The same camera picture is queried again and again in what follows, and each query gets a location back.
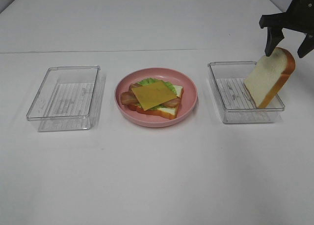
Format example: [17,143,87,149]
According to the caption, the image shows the bread slice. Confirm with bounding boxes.
[244,47,295,109]
[126,85,183,120]

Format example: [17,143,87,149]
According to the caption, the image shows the left clear plastic tray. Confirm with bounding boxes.
[26,65,105,132]

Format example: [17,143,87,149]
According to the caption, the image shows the right clear plastic tray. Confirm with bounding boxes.
[208,61,285,124]

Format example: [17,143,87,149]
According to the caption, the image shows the bacon strip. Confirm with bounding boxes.
[120,91,139,105]
[120,79,183,110]

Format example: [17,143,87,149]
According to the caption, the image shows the pink round plate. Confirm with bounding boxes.
[115,68,198,127]

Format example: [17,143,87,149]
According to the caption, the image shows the green lettuce leaf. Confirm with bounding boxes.
[137,78,178,111]

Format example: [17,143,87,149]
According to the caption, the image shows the clear plastic tray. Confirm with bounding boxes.
[208,61,285,124]
[26,65,105,132]

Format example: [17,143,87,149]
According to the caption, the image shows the yellow cheese slice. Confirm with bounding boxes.
[131,81,178,111]

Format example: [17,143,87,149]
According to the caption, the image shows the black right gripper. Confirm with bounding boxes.
[259,0,314,58]

